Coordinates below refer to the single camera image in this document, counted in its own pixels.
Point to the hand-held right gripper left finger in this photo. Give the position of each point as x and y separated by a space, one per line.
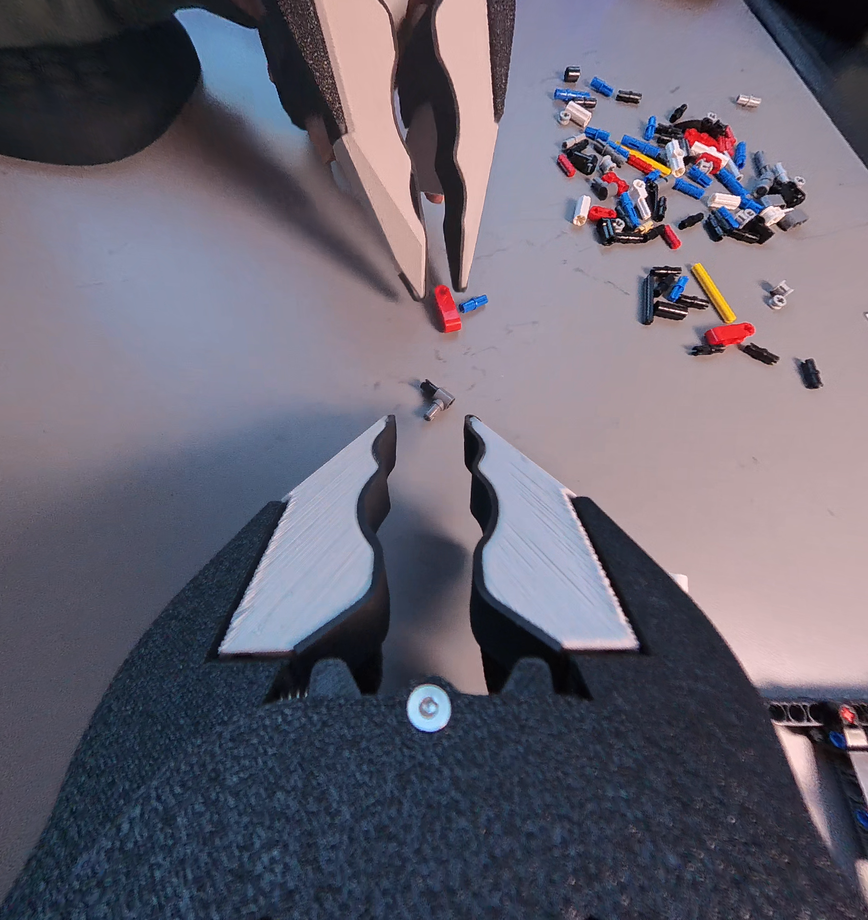
311 568

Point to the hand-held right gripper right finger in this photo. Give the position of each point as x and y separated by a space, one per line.
549 568

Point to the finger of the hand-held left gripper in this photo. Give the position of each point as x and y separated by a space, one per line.
470 108
365 108

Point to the blue brick pin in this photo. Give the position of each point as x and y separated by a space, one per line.
473 303

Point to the grey brick pin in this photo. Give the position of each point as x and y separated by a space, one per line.
441 399

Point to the red brick connector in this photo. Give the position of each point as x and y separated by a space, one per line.
446 313

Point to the pile of small brick pieces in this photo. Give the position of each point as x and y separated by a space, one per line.
728 334

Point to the white toy brick truck model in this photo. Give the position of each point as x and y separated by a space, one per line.
807 715

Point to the person's left forearm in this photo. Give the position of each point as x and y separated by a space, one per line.
45 11

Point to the grey desk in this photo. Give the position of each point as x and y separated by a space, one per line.
189 323

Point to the person's left hand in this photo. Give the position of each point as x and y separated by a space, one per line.
426 158

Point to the white brick panel piece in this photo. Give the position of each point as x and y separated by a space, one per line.
679 586

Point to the black ribbed cloth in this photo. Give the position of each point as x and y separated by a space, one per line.
81 100

